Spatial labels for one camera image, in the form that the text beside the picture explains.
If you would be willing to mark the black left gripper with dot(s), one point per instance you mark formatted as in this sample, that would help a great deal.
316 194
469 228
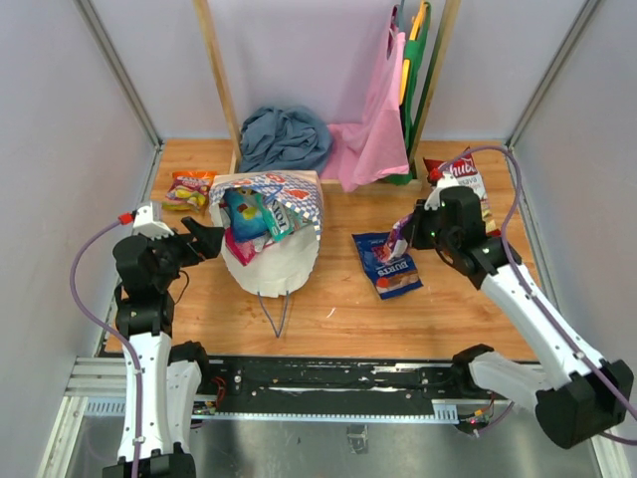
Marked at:
206 246

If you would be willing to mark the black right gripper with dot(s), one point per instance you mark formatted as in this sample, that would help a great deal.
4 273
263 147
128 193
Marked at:
421 212

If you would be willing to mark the colourful orange candy bag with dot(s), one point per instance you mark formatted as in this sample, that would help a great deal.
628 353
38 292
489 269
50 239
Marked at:
189 190

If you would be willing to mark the purple snack packet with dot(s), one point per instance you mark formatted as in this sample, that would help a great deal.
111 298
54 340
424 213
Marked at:
396 245

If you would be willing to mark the red Chubi cassava chips bag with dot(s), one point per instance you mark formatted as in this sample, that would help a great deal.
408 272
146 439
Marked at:
467 174

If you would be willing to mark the blue Burts chips bag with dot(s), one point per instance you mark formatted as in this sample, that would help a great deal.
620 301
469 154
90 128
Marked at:
390 278

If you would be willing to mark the teal Fox's candy bag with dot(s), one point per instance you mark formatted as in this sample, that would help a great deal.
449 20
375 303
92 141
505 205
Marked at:
280 220

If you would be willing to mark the blue checkered paper bag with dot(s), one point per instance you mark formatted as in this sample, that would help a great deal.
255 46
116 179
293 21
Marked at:
284 267

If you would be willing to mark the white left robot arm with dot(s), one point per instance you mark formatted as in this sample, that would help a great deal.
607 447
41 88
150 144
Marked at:
161 378

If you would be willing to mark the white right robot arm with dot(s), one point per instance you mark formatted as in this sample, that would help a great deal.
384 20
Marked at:
577 394

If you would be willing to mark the blue gummy candy bag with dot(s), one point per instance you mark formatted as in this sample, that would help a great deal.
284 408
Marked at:
246 218

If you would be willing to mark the pink snack packet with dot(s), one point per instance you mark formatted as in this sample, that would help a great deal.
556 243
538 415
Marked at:
246 251

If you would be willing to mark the pink t-shirt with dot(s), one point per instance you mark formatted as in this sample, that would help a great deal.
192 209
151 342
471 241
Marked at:
373 148

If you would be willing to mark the blue crumpled cloth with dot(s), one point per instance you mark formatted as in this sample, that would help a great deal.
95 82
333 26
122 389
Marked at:
284 139

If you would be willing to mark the yellow clothes hanger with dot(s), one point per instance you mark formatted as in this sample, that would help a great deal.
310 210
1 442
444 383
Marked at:
414 51

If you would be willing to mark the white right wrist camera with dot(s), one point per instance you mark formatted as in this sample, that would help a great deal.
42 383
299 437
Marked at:
441 178

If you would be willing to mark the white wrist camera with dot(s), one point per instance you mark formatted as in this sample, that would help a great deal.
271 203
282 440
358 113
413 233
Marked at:
441 178
146 220

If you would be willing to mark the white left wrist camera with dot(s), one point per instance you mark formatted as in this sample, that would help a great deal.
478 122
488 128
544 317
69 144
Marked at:
146 220

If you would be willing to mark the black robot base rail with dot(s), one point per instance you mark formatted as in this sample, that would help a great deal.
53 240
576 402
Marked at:
347 390

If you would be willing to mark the aluminium frame rails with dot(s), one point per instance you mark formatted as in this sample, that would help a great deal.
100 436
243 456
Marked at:
579 146

